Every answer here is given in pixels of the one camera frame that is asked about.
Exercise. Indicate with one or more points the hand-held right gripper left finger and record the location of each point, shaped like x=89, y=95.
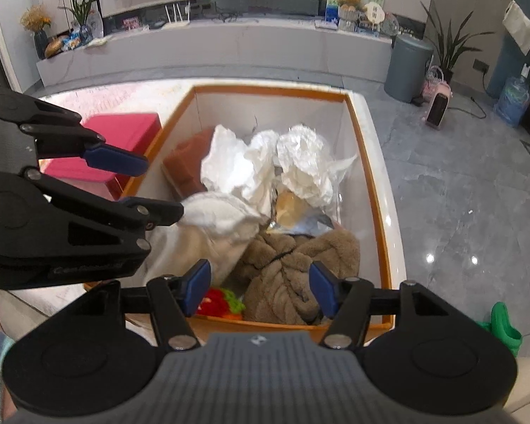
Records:
x=198, y=287

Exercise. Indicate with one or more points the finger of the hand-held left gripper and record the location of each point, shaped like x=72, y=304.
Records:
x=115, y=161
x=159, y=213

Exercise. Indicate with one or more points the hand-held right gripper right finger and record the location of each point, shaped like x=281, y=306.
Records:
x=324, y=289

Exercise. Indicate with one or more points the brown knotted plush towel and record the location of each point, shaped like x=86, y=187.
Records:
x=291, y=269

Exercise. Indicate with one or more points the white and beige cloth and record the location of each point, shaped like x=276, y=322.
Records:
x=194, y=238

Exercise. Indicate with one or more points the brown sponge block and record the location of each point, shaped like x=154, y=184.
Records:
x=185, y=163

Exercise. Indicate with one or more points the bread snack packet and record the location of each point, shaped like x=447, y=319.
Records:
x=291, y=210

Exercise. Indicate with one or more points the white tissue paper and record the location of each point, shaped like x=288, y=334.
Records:
x=234, y=168

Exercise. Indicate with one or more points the orange cardboard box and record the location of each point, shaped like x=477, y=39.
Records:
x=371, y=212

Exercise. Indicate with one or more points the red and green crochet toy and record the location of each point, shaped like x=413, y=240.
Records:
x=216, y=302

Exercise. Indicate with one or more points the red box with clear window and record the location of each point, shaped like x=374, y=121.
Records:
x=123, y=128

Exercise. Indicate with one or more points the blue snack bag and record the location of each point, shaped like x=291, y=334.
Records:
x=71, y=40

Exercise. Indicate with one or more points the round brown bread loaf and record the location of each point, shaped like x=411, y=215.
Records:
x=54, y=47

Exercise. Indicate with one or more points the green plant in glass vase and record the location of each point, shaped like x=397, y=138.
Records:
x=84, y=13

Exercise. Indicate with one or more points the dried flowers in dark vase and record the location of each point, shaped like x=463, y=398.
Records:
x=37, y=31

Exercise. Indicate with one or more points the white router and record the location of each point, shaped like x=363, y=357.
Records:
x=177, y=20

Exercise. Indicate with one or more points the grey marble television cabinet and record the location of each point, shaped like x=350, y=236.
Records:
x=247, y=48

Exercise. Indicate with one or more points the green rubber shoe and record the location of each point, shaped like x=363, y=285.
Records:
x=505, y=327

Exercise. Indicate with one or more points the pink space heater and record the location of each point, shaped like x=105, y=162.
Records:
x=438, y=108

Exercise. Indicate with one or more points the beige sofa cushion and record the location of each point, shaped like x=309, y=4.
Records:
x=528, y=384

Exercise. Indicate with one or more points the grey trash bin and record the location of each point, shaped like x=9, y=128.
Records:
x=406, y=70

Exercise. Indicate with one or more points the blue water bottle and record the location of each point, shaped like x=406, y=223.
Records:
x=511, y=101

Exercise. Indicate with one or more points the green printed card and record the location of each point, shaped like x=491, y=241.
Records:
x=333, y=4

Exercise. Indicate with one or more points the small white fan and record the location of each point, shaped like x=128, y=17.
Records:
x=374, y=15

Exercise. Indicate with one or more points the potted long-leaf plant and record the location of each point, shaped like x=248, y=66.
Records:
x=450, y=39

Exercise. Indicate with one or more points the brown teddy bear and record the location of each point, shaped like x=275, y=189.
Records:
x=351, y=9

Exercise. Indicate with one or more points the white hanging towel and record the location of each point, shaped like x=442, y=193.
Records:
x=519, y=26

